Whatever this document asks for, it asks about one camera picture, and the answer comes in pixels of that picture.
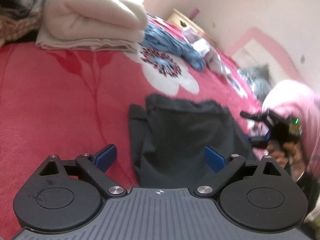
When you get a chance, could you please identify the person right hand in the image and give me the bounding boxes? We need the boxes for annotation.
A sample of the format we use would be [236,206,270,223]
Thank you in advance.
[267,142,305,181]

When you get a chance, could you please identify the pink cup on nightstand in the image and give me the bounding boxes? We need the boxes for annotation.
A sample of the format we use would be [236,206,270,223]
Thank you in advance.
[189,8,200,21]

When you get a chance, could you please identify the pink quilt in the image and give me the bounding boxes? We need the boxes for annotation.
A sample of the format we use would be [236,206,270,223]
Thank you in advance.
[261,80,320,178]

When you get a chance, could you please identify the black tracker with green light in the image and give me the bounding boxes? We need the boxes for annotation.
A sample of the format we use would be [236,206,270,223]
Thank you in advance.
[289,116,302,137]

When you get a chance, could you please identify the white lilac crumpled garment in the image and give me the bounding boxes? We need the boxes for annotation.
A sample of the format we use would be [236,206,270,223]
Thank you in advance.
[183,27,231,76]

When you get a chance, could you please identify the cream nightstand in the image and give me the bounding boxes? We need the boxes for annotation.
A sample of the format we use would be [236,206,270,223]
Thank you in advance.
[167,9,217,47]

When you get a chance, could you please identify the light blue crumpled garment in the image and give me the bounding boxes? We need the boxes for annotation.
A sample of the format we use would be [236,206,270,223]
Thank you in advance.
[140,23,206,72]

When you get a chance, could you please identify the pink headboard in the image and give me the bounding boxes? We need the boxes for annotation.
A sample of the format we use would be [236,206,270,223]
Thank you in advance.
[225,27,305,85]

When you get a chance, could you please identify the pile of folded clothes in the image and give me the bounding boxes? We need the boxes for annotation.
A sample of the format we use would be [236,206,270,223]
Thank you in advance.
[1,0,42,46]

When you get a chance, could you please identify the black pants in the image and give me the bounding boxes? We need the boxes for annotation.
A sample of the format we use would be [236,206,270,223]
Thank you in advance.
[129,94,256,189]

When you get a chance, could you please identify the pink floral bedspread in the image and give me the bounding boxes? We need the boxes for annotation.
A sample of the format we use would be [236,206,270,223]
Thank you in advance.
[1,42,261,239]

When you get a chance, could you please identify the folded white fluffy blanket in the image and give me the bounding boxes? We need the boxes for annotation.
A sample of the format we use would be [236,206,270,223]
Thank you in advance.
[36,0,148,53]

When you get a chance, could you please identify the grey patterned pillow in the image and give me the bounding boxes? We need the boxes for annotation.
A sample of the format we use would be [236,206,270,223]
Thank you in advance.
[239,64,273,103]

